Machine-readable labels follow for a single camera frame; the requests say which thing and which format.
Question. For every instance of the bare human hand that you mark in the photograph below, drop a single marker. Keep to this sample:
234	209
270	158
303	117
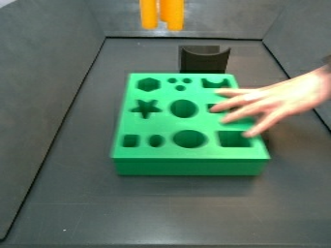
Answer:
276	101

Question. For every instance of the orange three prong object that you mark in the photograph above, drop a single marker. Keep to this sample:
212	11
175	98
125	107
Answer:
166	10

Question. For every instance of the black curved foam piece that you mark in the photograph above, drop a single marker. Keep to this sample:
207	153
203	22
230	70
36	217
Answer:
203	59

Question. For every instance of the green shape sorter block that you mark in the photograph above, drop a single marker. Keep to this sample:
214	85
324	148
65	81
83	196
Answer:
170	135

